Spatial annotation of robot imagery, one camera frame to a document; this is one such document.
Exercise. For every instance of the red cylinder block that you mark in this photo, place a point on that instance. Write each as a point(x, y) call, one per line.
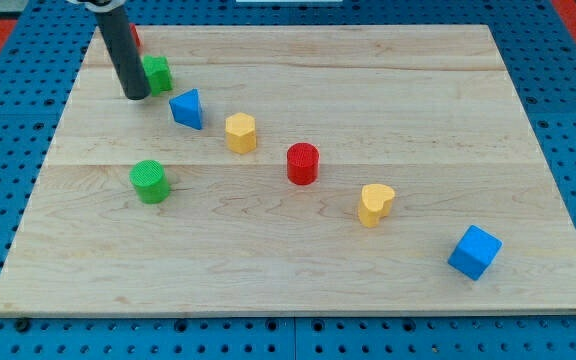
point(302, 163)

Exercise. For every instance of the light wooden board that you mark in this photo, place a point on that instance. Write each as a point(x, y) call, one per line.
point(429, 110)

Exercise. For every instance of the blue cube block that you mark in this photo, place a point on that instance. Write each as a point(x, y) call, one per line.
point(474, 252)

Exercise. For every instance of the green star block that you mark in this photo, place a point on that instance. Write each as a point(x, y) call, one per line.
point(158, 74)

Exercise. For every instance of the blue triangle block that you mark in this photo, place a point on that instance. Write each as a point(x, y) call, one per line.
point(186, 109)

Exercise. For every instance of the yellow heart block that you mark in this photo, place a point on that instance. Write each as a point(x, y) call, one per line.
point(374, 204)

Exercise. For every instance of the red block behind rod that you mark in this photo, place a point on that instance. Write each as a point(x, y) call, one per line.
point(135, 35)

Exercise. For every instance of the yellow hexagon block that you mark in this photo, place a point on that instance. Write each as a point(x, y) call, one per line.
point(240, 133)

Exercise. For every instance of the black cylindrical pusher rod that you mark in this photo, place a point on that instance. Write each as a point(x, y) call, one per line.
point(116, 32)

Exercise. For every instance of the green cylinder block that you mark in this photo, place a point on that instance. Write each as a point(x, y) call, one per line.
point(149, 181)

